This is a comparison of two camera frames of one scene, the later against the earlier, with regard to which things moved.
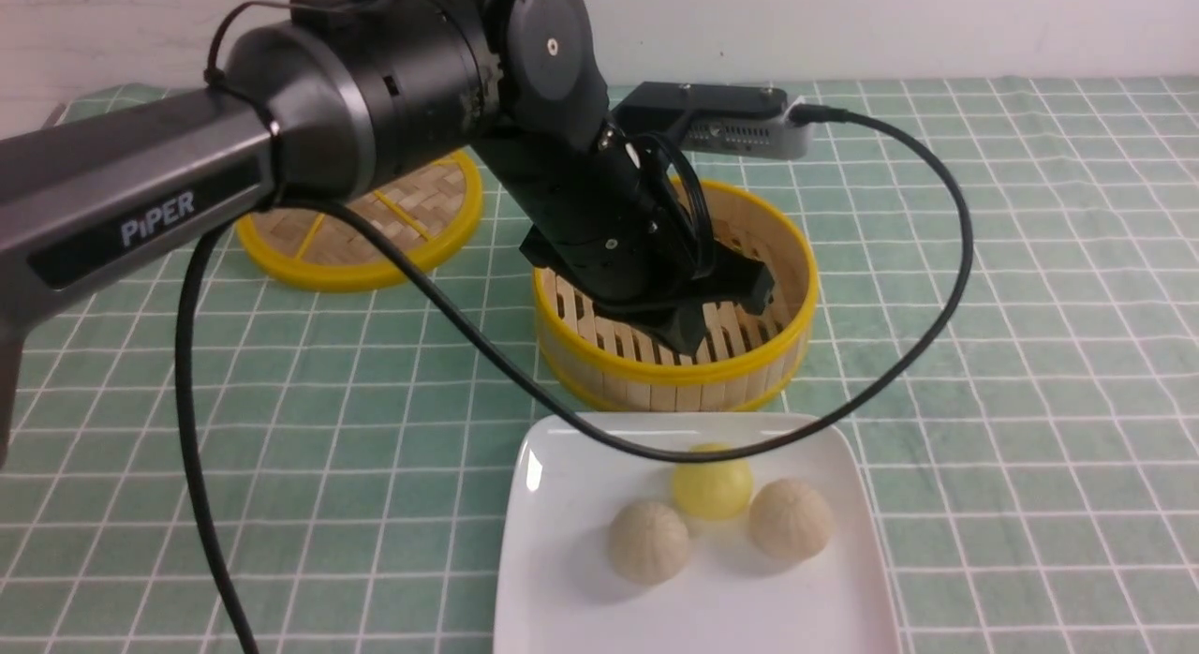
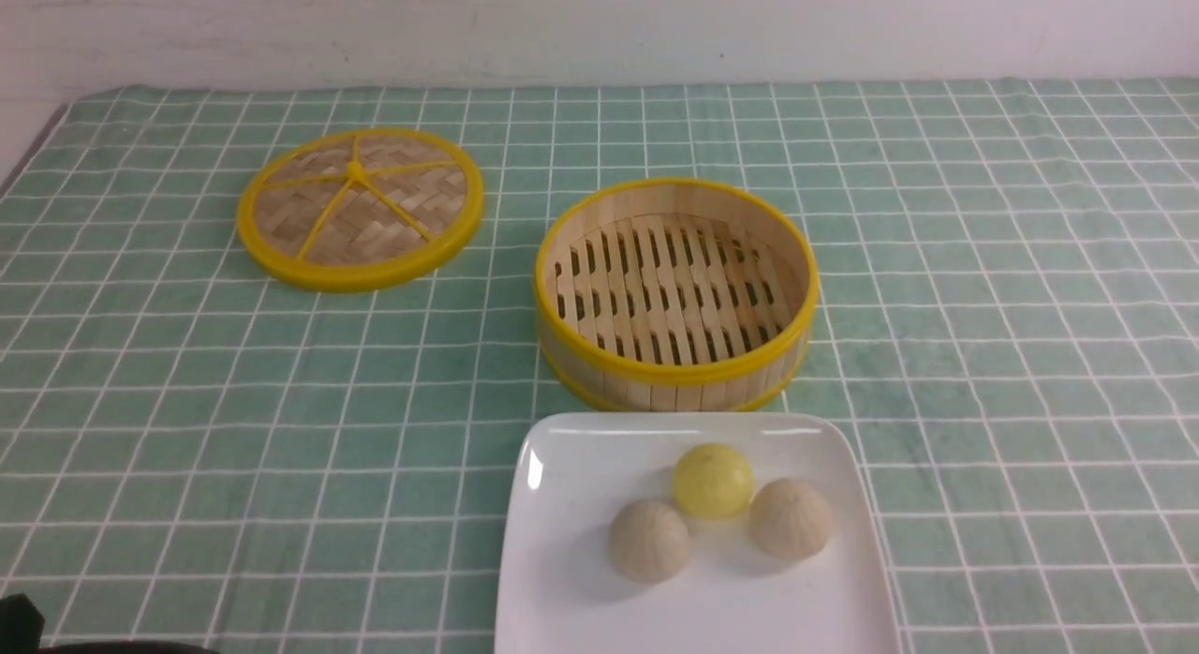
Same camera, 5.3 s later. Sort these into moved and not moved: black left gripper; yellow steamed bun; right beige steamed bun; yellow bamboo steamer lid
Moved: black left gripper
Not moved: yellow steamed bun; right beige steamed bun; yellow bamboo steamer lid
